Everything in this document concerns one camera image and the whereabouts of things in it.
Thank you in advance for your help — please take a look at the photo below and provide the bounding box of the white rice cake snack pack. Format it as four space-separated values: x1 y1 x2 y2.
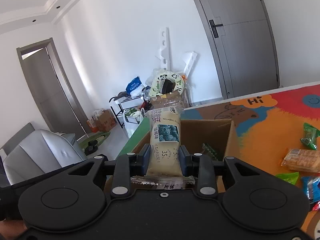
131 106 195 190

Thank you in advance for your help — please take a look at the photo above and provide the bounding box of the orange cracker snack pack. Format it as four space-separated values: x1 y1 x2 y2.
281 149 320 173

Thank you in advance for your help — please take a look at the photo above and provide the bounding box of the person hand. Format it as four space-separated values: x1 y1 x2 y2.
0 219 27 240

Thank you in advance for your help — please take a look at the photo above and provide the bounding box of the green white snack pack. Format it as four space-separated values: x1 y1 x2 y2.
202 143 222 161

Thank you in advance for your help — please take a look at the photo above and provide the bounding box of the brown cardboard box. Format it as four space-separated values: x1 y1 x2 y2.
106 119 241 203

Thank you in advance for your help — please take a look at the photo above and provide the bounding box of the white plastic bag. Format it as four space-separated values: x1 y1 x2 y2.
123 107 145 138

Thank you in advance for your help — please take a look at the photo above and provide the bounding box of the grey sofa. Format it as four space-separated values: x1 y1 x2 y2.
1 123 87 187

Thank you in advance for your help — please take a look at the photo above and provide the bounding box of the green floor mat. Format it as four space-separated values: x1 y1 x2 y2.
79 132 111 156

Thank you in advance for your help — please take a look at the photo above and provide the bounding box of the orange printed cardboard box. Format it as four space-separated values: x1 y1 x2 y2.
86 109 116 133

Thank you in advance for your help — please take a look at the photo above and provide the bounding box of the black shoe rack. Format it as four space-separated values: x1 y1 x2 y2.
109 95 144 128

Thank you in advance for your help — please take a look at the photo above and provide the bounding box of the panda print toilet seat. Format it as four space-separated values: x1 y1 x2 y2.
149 71 185 97

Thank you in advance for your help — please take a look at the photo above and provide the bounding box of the blue white bag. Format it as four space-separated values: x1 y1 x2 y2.
126 76 145 98

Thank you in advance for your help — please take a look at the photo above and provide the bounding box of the colourful cartoon table mat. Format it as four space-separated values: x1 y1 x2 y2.
120 85 319 239

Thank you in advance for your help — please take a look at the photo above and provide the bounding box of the green edged cracker pack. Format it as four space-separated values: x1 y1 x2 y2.
276 172 299 185

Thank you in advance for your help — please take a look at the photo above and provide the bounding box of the blue red snack bag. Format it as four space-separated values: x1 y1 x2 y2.
302 176 320 211

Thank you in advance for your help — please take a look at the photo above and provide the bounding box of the small green snack pack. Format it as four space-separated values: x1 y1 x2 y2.
300 122 319 150

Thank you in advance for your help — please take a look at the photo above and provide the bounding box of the grey door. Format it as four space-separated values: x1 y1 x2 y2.
194 0 279 99
17 38 91 139

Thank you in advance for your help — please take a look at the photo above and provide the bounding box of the white short plastic bracket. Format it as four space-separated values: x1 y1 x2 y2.
182 51 198 79

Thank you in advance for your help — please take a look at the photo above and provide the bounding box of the white tall plastic bracket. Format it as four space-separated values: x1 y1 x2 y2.
156 27 171 71

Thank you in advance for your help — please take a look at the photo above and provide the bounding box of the black door handle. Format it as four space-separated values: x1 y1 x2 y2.
209 20 223 38

